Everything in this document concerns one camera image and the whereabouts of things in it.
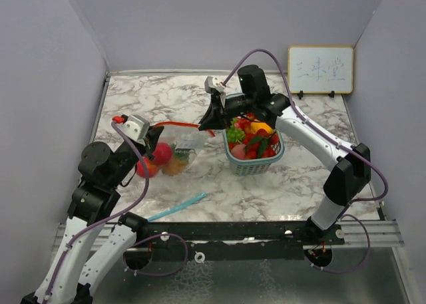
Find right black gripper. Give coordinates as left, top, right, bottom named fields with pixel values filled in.
left=198, top=94, right=256, bottom=130

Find clear zip top bag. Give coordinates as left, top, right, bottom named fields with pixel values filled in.
left=155, top=121, right=215, bottom=173

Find red toy apple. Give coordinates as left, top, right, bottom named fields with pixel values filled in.
left=136, top=157, right=160, bottom=178

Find orange toy pineapple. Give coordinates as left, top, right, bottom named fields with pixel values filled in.
left=162, top=144, right=196, bottom=176

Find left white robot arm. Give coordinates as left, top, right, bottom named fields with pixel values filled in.
left=21, top=123, right=164, bottom=303

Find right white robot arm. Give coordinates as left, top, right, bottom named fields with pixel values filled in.
left=199, top=65, right=371, bottom=245

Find green toy grapes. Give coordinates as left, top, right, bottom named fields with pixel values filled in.
left=226, top=126, right=246, bottom=144

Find red toy strawberries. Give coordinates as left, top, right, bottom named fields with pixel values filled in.
left=226, top=114, right=280, bottom=160

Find pink toy peach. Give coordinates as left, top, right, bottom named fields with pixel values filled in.
left=230, top=144, right=247, bottom=160

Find yellow toy pepper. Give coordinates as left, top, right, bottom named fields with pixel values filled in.
left=250, top=122, right=274, bottom=134

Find light blue plastic basket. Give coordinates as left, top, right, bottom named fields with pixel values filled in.
left=222, top=111, right=284, bottom=176

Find blue plastic strip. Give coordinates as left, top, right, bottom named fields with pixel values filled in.
left=147, top=192, right=207, bottom=222

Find small whiteboard with stand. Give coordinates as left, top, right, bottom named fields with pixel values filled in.
left=288, top=45, right=354, bottom=96

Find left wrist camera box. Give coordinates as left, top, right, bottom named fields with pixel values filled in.
left=112, top=114, right=150, bottom=143

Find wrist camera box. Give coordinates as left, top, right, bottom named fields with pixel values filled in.
left=204, top=76, right=226, bottom=96
left=112, top=114, right=150, bottom=143

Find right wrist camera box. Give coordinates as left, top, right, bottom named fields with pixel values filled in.
left=204, top=76, right=226, bottom=96

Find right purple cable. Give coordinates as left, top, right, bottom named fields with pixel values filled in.
left=222, top=48, right=389, bottom=274

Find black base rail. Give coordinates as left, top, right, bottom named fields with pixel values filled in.
left=118, top=213, right=344, bottom=262

